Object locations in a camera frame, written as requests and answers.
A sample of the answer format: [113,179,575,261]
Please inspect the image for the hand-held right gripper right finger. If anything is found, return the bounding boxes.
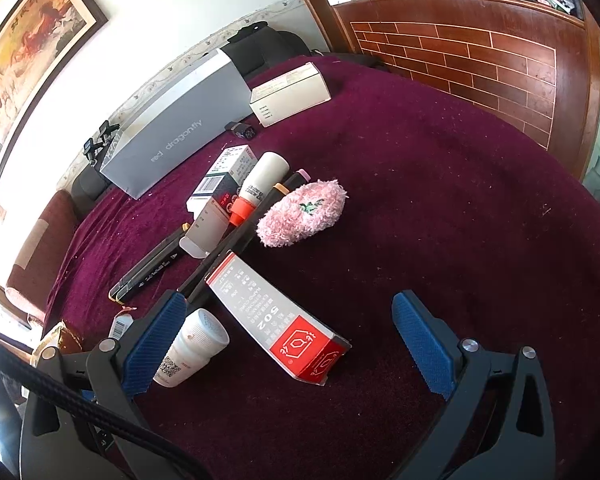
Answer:
[391,289,557,480]

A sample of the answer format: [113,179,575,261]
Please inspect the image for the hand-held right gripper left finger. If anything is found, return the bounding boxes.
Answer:
[20,289,188,480]

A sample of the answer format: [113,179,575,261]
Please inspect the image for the white pill bottle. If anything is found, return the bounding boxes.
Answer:
[152,308,230,388]

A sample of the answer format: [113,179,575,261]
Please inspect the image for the red and white glue box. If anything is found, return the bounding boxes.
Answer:
[205,250,352,387]

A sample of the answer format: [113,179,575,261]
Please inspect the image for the black marker with pink caps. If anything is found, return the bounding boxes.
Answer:
[187,170,311,303]

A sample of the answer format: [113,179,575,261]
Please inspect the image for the pink fluffy pouch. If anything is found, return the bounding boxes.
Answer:
[256,178,349,248]

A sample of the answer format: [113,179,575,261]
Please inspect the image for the white barcode tag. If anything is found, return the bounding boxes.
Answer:
[109,307,133,341]

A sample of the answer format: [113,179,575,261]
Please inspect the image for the black marker with yellow cap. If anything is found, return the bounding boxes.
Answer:
[109,222,191,297]
[112,250,185,305]

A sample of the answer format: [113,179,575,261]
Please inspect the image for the golden foil packet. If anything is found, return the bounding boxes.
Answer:
[40,322,83,356]

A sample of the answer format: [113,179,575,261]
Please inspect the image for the black marker with orange cap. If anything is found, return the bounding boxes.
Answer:
[177,182,290,297]

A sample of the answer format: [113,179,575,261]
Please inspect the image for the white open carton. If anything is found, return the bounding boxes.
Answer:
[179,199,236,259]

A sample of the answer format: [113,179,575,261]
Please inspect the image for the maroon velvet cloth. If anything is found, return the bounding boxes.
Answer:
[42,52,600,480]

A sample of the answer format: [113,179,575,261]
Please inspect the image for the brown cushioned chair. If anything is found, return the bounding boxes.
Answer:
[5,190,81,321]

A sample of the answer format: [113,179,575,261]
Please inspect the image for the dark cushion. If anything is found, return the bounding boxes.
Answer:
[71,169,112,213]

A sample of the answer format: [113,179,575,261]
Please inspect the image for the red and white medicine box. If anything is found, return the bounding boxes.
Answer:
[186,144,258,216]

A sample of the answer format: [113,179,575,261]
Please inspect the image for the white bottle with orange cap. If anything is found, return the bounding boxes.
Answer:
[228,152,290,228]

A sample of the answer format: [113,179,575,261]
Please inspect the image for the grey shoe box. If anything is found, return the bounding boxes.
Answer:
[100,49,253,200]

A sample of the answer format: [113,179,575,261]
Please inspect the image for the small black battery pack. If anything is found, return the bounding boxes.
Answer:
[225,121,257,140]

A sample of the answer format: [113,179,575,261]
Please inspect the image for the white cardboard box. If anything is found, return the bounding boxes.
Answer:
[250,62,332,127]

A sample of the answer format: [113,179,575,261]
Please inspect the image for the wooden brick-pattern counter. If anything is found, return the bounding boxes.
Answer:
[330,0,600,176]

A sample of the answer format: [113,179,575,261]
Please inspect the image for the framed horse painting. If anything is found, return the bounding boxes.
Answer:
[0,0,108,196]

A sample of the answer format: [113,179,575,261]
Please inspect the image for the black bag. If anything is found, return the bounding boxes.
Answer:
[227,21,313,81]

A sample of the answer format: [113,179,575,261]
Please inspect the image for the wooden pillar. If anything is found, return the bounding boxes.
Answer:
[280,0,353,56]

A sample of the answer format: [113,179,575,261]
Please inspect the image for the black braided cable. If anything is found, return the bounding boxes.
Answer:
[0,330,212,480]

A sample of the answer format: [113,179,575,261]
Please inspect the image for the black clip mount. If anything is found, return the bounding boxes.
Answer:
[82,121,121,166]

